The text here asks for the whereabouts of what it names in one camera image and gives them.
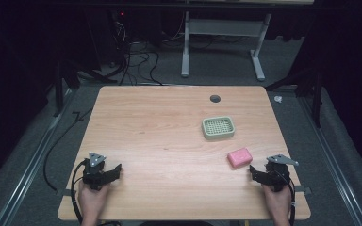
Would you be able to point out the person's right hand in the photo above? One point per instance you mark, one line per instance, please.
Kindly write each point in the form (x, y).
(277, 202)

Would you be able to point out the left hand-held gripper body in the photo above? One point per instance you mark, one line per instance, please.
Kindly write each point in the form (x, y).
(95, 168)

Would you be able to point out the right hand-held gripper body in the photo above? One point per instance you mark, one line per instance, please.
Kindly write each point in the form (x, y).
(279, 171)

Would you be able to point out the white metal desk frame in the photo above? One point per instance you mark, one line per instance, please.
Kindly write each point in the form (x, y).
(223, 28)

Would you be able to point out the grey metal floor rail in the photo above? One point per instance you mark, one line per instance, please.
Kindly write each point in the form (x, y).
(333, 160)
(28, 169)

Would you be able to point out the green soap dish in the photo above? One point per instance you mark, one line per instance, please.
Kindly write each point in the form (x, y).
(218, 127)

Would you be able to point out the grey round table grommet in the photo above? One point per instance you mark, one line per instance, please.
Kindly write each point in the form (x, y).
(215, 99)

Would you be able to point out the person's left hand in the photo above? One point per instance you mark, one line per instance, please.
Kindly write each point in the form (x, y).
(91, 201)

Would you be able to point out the small white scrap on floor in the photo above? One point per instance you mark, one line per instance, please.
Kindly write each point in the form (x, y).
(278, 99)

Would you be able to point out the grey metal table bracket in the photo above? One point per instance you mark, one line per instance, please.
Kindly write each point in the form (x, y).
(63, 192)
(304, 190)

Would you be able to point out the pink soap bar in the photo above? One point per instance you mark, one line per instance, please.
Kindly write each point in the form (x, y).
(239, 157)

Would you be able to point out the black metal stand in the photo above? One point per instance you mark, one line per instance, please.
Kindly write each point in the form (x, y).
(314, 84)
(62, 78)

